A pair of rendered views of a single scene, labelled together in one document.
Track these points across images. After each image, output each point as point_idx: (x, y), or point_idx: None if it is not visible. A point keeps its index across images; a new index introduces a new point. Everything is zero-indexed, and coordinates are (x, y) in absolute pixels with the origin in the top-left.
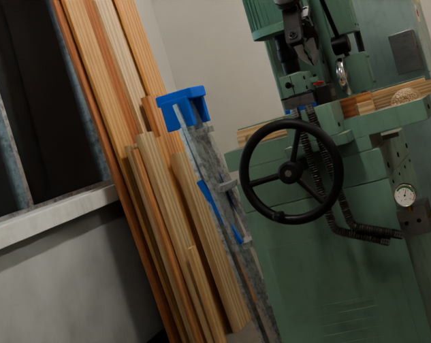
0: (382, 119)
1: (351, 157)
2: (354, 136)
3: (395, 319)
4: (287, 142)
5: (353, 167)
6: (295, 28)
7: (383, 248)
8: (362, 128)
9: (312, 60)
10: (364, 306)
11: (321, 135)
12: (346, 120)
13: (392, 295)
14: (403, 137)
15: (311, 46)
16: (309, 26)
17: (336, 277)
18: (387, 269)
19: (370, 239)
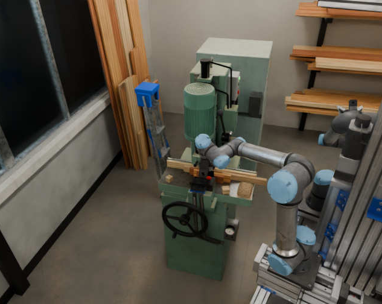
0: (232, 199)
1: None
2: (217, 200)
3: (210, 253)
4: (187, 190)
5: None
6: (204, 170)
7: (214, 235)
8: (221, 199)
9: (209, 171)
10: (200, 246)
11: (201, 216)
12: (215, 193)
13: (212, 248)
14: (239, 163)
15: (210, 168)
16: (212, 165)
17: None
18: None
19: (210, 242)
